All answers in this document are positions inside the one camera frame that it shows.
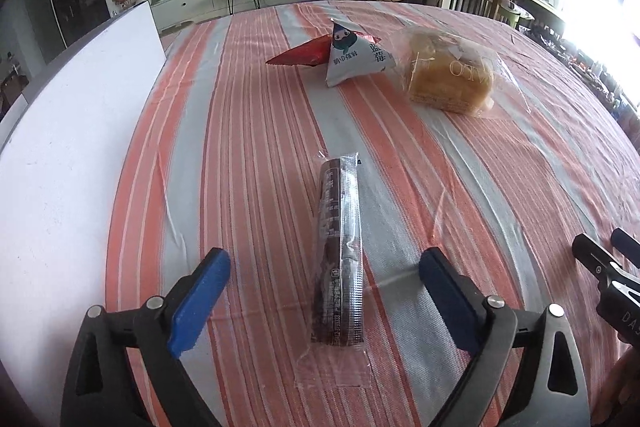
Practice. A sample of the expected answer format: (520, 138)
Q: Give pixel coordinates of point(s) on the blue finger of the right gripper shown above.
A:
(626, 245)
(594, 258)

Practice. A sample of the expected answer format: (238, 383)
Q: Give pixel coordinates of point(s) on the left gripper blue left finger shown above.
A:
(191, 301)

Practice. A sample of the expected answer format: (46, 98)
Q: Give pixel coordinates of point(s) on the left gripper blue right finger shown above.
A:
(457, 299)

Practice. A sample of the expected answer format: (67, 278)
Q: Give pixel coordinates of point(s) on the dark chocolate biscuit pack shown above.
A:
(335, 355)

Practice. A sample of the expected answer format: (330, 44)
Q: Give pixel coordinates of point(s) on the bread loaf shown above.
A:
(441, 70)

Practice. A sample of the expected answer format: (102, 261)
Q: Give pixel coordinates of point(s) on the white triangular snack pack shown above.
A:
(353, 55)

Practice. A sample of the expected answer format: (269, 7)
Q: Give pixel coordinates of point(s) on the red foil snack packet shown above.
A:
(311, 53)

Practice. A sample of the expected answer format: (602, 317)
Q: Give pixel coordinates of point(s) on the person right hand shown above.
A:
(621, 385)

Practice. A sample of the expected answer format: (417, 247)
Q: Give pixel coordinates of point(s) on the white foam board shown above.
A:
(59, 173)

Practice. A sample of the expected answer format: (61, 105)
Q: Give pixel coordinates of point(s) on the red grey striped tablecloth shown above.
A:
(227, 152)

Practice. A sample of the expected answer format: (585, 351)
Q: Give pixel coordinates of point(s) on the cluttered wooden side table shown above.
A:
(539, 21)

